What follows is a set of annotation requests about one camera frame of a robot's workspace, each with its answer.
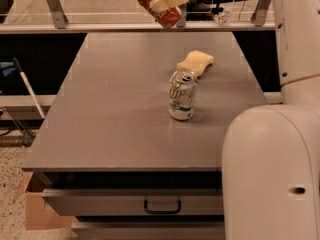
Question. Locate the red coke can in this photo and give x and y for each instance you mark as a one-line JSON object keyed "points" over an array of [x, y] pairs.
{"points": [[167, 19]]}

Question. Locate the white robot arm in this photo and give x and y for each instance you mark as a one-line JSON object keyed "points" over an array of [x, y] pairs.
{"points": [[271, 154]]}

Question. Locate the green white 7up can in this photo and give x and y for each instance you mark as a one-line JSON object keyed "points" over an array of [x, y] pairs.
{"points": [[182, 92]]}

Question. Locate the black office chair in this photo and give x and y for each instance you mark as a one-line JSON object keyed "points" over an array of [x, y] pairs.
{"points": [[205, 10]]}

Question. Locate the crumpled clear plastic wrapper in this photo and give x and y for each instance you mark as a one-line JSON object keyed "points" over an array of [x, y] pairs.
{"points": [[222, 18]]}

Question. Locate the yellow sponge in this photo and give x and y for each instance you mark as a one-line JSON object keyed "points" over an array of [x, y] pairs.
{"points": [[196, 61]]}

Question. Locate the white stick with black grip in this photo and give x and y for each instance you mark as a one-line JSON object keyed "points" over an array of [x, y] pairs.
{"points": [[29, 87]]}

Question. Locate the grey cabinet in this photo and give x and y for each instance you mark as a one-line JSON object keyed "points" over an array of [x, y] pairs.
{"points": [[109, 125]]}

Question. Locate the grey upper drawer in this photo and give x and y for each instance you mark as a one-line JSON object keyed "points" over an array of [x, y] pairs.
{"points": [[129, 202]]}

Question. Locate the grey drawer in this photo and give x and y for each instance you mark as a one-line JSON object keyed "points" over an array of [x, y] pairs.
{"points": [[149, 230], [129, 202]]}

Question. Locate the grey lower drawer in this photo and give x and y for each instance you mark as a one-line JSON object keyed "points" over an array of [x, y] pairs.
{"points": [[149, 230]]}

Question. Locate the brown cardboard box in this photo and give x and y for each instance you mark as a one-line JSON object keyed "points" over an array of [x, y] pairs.
{"points": [[38, 214]]}

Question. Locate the middle metal railing post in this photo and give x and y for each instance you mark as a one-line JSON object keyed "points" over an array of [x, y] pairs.
{"points": [[182, 20]]}

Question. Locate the metal railing post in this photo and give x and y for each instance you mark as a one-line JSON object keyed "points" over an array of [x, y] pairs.
{"points": [[262, 13], [58, 17], [182, 20]]}

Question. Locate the right metal railing post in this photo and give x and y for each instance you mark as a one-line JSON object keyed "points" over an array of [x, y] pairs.
{"points": [[262, 13]]}

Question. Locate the left metal railing post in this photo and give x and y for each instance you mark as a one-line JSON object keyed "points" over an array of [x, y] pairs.
{"points": [[58, 17]]}

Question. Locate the black drawer handle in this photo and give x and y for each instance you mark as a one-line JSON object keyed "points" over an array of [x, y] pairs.
{"points": [[162, 208]]}

